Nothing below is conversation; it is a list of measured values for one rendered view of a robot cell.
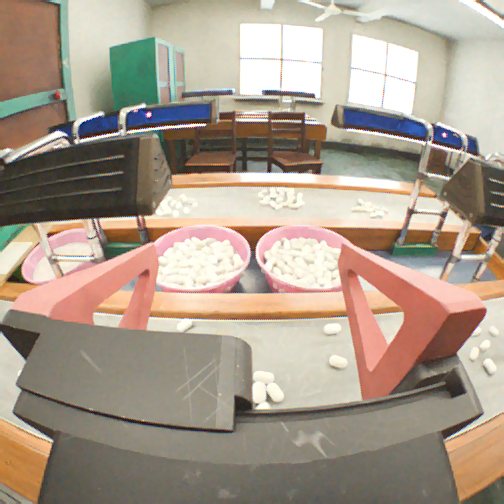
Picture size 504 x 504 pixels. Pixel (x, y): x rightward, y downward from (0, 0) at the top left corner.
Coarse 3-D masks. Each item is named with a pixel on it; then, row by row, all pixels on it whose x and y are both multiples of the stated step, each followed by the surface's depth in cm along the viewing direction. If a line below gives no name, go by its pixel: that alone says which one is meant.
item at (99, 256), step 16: (32, 144) 26; (48, 144) 30; (64, 144) 34; (0, 160) 21; (32, 224) 44; (48, 240) 48; (96, 240) 47; (48, 256) 49; (64, 256) 50; (80, 256) 50; (96, 256) 49
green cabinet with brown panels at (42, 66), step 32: (0, 0) 29; (32, 0) 43; (64, 0) 59; (0, 32) 38; (32, 32) 53; (64, 32) 70; (0, 64) 45; (32, 64) 61; (64, 64) 80; (0, 96) 51; (32, 96) 67; (64, 96) 87; (0, 128) 56; (32, 128) 73
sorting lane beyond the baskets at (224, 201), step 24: (168, 192) 103; (192, 192) 102; (216, 192) 102; (240, 192) 101; (312, 192) 103; (336, 192) 104; (360, 192) 105; (168, 216) 86; (192, 216) 86; (216, 216) 85; (240, 216) 85; (264, 216) 85; (288, 216) 86; (312, 216) 86; (336, 216) 86; (360, 216) 87; (384, 216) 88; (432, 216) 90; (456, 216) 92
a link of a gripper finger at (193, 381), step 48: (48, 288) 6; (96, 288) 7; (144, 288) 12; (48, 336) 5; (96, 336) 5; (144, 336) 5; (192, 336) 5; (48, 384) 4; (96, 384) 4; (144, 384) 4; (192, 384) 4; (240, 384) 4
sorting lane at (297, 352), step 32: (0, 320) 45; (96, 320) 49; (160, 320) 50; (192, 320) 51; (224, 320) 51; (256, 320) 51; (288, 320) 51; (320, 320) 51; (384, 320) 50; (0, 352) 38; (256, 352) 45; (288, 352) 45; (320, 352) 45; (352, 352) 44; (480, 352) 39; (0, 384) 32; (288, 384) 40; (320, 384) 39; (352, 384) 39; (480, 384) 33; (0, 416) 27
